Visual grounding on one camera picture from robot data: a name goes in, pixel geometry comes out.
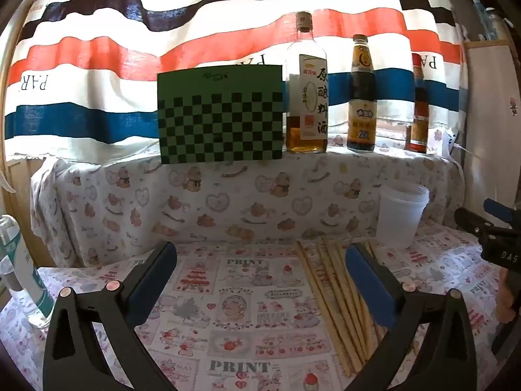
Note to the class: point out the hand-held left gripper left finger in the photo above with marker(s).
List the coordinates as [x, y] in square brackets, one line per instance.
[150, 285]

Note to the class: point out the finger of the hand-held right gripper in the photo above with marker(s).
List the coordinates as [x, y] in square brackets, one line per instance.
[502, 211]
[470, 222]

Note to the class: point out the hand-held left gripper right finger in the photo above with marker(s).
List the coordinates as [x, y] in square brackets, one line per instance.
[368, 285]

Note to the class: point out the pile of wooden chopsticks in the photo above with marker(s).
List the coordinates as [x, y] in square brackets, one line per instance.
[342, 313]

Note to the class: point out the translucent plastic cup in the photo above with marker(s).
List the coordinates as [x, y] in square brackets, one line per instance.
[399, 220]

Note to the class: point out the person's right hand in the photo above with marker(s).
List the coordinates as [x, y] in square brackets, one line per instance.
[511, 293]

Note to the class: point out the white board panel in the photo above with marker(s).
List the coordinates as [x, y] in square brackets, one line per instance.
[492, 130]

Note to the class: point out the printed patchwork tablecloth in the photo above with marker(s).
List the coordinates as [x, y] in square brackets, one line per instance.
[244, 289]

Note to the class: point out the red-capped sauce bottle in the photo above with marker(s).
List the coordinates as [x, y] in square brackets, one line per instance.
[419, 130]

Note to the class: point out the bear-print cloth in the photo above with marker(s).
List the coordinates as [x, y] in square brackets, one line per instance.
[244, 195]

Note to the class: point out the clear water bottle green label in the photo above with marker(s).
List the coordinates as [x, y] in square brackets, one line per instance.
[20, 269]

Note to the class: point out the dark sauce bottle yellow label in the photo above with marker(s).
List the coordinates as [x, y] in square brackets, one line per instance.
[362, 89]

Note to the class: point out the green checkered board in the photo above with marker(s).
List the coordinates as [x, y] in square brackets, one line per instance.
[219, 122]

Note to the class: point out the clear cooking wine bottle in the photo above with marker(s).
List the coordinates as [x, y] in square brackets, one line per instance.
[307, 102]

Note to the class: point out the striped curtain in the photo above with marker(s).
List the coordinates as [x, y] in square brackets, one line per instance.
[122, 61]

